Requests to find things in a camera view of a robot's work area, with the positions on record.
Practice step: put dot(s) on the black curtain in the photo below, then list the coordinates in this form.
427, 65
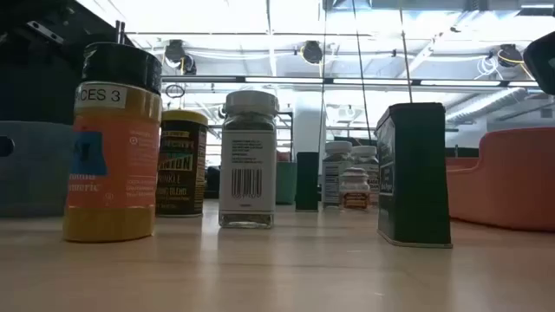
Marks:
26, 86

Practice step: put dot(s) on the dark green pepper tin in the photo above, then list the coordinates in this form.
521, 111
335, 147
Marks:
416, 173

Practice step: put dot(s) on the thin metal rods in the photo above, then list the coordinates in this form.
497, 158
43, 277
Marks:
118, 32

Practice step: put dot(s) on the orange plastic bin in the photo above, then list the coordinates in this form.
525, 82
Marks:
511, 186

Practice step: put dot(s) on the black office chair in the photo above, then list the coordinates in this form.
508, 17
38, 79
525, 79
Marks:
212, 182

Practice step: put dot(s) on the yellow-lid crunchy onion jar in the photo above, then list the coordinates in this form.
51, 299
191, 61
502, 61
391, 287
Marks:
182, 173

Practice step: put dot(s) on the ribbed ventilation duct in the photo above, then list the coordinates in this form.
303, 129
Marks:
490, 106

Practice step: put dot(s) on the long ceiling light strip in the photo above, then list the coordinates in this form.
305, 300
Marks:
282, 80

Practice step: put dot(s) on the white-lid bagel seasoning jar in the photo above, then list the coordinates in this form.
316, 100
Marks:
366, 158
333, 173
247, 164

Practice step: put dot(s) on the teal plastic bin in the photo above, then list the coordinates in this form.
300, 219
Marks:
286, 182

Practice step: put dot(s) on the turmeric jar with black lid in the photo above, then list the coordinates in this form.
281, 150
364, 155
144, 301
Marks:
112, 173

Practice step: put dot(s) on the blue-grey plastic bin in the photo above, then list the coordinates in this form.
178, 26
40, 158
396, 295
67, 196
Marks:
34, 173

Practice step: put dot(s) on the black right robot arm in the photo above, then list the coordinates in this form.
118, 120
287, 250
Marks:
542, 60

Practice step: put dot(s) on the black upright block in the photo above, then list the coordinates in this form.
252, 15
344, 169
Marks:
307, 182

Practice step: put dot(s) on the white building column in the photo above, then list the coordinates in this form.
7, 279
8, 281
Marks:
308, 125

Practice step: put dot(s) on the small round glass jar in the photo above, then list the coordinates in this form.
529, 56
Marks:
354, 190

